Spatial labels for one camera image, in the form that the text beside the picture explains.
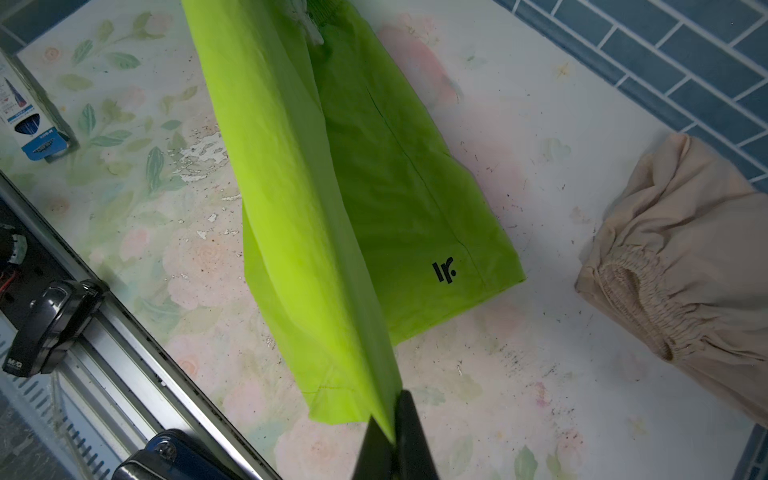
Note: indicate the black remote-like device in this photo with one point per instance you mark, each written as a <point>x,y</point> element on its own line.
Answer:
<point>56,320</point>

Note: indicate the lime green shorts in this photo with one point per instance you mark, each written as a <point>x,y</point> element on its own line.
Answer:
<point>360,228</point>

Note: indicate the aluminium front rail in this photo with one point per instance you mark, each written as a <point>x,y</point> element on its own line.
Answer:
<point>115,389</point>

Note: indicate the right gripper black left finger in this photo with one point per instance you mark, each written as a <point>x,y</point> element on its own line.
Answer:
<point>375,459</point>

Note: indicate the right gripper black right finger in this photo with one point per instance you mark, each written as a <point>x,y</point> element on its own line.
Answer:
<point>413,459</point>

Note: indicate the beige drawstring shorts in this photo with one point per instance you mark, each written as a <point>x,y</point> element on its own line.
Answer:
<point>680,262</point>

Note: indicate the white blue paper card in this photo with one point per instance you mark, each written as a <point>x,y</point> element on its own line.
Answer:
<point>35,124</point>

